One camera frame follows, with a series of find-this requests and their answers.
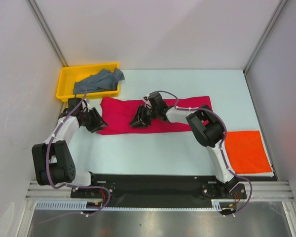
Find grey t-shirt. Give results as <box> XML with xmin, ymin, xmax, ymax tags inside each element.
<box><xmin>73</xmin><ymin>68</ymin><xmax>125</xmax><ymax>94</ymax></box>

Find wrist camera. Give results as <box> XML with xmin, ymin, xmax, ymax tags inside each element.
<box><xmin>68</xmin><ymin>97</ymin><xmax>89</xmax><ymax>112</ymax></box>
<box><xmin>144</xmin><ymin>92</ymin><xmax>167</xmax><ymax>111</ymax></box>

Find grey slotted cable duct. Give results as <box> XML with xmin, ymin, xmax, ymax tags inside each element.
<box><xmin>36</xmin><ymin>200</ymin><xmax>222</xmax><ymax>212</ymax></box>

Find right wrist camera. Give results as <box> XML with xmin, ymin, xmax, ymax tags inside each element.
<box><xmin>144</xmin><ymin>92</ymin><xmax>167</xmax><ymax>111</ymax></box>

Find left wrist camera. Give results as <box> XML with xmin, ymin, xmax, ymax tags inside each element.
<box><xmin>68</xmin><ymin>97</ymin><xmax>89</xmax><ymax>112</ymax></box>

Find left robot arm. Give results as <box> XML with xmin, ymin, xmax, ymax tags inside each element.
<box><xmin>32</xmin><ymin>98</ymin><xmax>108</xmax><ymax>198</ymax></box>

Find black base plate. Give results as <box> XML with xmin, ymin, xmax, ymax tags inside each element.
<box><xmin>71</xmin><ymin>174</ymin><xmax>252</xmax><ymax>209</ymax></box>

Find folded orange t-shirt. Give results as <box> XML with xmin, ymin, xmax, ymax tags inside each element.
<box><xmin>224</xmin><ymin>131</ymin><xmax>273</xmax><ymax>174</ymax></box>

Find pink t-shirt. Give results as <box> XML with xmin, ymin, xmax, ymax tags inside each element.
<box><xmin>96</xmin><ymin>95</ymin><xmax>214</xmax><ymax>136</ymax></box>

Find yellow plastic bin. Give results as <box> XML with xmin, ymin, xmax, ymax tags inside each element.
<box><xmin>56</xmin><ymin>62</ymin><xmax>119</xmax><ymax>103</ymax></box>

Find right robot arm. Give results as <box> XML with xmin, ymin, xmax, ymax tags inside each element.
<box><xmin>129</xmin><ymin>105</ymin><xmax>238</xmax><ymax>198</ymax></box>

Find aluminium frame rail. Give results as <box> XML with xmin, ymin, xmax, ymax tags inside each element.
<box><xmin>25</xmin><ymin>181</ymin><xmax>295</xmax><ymax>202</ymax></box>

